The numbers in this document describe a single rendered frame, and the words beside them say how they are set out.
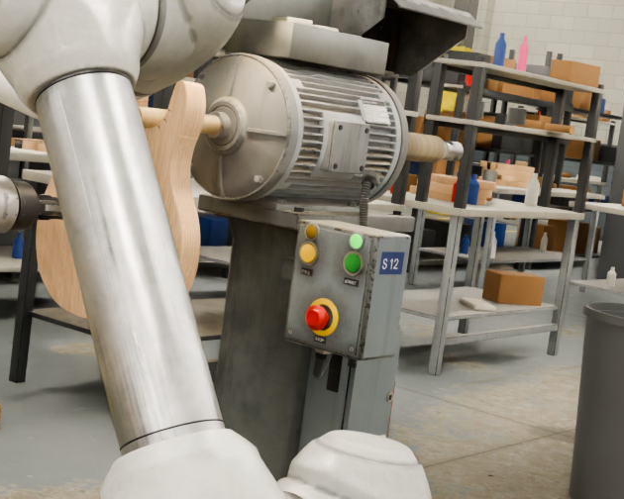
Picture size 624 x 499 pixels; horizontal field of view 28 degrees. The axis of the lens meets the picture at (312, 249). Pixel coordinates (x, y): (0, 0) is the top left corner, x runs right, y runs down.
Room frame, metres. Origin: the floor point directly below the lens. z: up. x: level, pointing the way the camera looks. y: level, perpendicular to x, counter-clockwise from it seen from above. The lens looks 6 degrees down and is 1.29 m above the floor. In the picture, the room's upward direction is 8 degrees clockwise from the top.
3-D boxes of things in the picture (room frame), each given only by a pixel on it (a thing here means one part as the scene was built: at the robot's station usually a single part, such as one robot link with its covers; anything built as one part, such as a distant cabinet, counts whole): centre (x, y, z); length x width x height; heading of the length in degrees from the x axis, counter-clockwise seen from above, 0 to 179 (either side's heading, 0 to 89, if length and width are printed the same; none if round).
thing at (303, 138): (2.27, 0.05, 1.25); 0.41 x 0.27 x 0.26; 142
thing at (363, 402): (2.23, -0.11, 0.93); 0.15 x 0.10 x 0.55; 142
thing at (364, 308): (2.06, -0.09, 0.99); 0.24 x 0.21 x 0.26; 142
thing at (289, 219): (2.33, 0.01, 1.11); 0.36 x 0.24 x 0.04; 142
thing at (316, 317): (1.94, -0.03, 0.98); 0.04 x 0.04 x 0.04; 52
